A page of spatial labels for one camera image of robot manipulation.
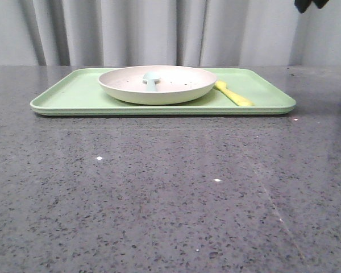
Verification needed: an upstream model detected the beige speckled round plate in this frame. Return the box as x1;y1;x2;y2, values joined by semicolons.
98;65;217;105

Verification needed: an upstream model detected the light green plastic tray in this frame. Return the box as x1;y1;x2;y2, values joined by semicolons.
30;68;296;116

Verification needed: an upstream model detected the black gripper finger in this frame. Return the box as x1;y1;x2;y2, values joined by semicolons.
294;0;328;14

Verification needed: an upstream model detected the yellow plastic fork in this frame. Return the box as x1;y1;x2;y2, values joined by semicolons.
215;81;254;107

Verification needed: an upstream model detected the grey pleated curtain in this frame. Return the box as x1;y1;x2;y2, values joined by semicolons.
0;1;341;67

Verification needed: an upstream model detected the light blue plastic spoon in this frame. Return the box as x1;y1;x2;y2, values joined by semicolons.
143;72;160;92

